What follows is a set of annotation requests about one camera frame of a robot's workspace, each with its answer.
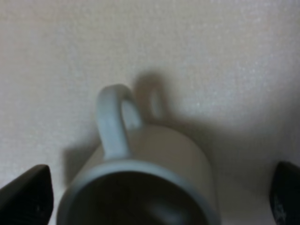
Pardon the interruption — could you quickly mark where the small grey ceramic cup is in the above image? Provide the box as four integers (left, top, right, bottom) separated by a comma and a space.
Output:
56, 84, 221, 225

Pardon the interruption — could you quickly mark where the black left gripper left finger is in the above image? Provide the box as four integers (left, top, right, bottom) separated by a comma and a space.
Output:
0, 165, 53, 225

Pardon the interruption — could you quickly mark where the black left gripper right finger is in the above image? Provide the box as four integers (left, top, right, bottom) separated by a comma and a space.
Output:
269, 162, 300, 225

